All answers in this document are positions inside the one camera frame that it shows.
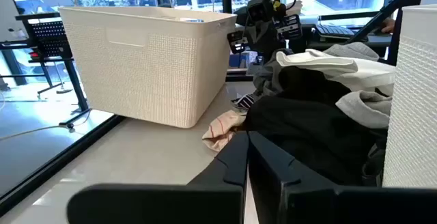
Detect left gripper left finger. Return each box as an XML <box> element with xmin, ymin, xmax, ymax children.
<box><xmin>66</xmin><ymin>130</ymin><xmax>249</xmax><ymax>224</ymax></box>

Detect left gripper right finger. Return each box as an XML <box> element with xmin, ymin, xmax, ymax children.
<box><xmin>248</xmin><ymin>130</ymin><xmax>437</xmax><ymax>224</ymax></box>

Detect dark grey garment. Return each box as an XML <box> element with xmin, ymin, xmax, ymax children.
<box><xmin>251</xmin><ymin>48</ymin><xmax>295</xmax><ymax>97</ymax></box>

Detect black Puma waistband shorts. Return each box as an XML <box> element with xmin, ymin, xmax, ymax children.
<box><xmin>231</xmin><ymin>93</ymin><xmax>261</xmax><ymax>111</ymax></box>

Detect white t-shirt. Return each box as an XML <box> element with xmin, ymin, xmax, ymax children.
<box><xmin>275</xmin><ymin>48</ymin><xmax>397</xmax><ymax>98</ymax></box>

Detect large black garment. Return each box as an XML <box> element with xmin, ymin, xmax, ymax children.
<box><xmin>244</xmin><ymin>66</ymin><xmax>389</xmax><ymax>186</ymax></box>

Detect cream red-striped cloth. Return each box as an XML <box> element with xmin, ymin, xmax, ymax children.
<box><xmin>201</xmin><ymin>109</ymin><xmax>246</xmax><ymax>152</ymax></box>

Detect light grey garment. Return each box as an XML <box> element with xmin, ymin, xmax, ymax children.
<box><xmin>335</xmin><ymin>89</ymin><xmax>393</xmax><ymax>130</ymax></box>
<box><xmin>323</xmin><ymin>42</ymin><xmax>380</xmax><ymax>62</ymax></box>

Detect white woven-texture plastic basket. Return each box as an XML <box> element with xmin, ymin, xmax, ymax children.
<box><xmin>57</xmin><ymin>5</ymin><xmax>237</xmax><ymax>129</ymax></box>
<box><xmin>382</xmin><ymin>4</ymin><xmax>437</xmax><ymax>188</ymax></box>

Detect person's hand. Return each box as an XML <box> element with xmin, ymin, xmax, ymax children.
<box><xmin>380</xmin><ymin>16</ymin><xmax>397</xmax><ymax>35</ymax></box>

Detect black perforated side desk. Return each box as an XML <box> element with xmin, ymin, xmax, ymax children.
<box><xmin>0</xmin><ymin>12</ymin><xmax>91</xmax><ymax>129</ymax></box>

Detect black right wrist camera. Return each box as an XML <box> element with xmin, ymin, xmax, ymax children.
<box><xmin>246</xmin><ymin>0</ymin><xmax>276</xmax><ymax>23</ymax></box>

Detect black rig frame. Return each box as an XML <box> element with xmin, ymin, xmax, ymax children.
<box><xmin>344</xmin><ymin>0</ymin><xmax>427</xmax><ymax>66</ymax></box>

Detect pale floor cable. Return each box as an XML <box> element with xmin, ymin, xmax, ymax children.
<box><xmin>0</xmin><ymin>109</ymin><xmax>91</xmax><ymax>141</ymax></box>

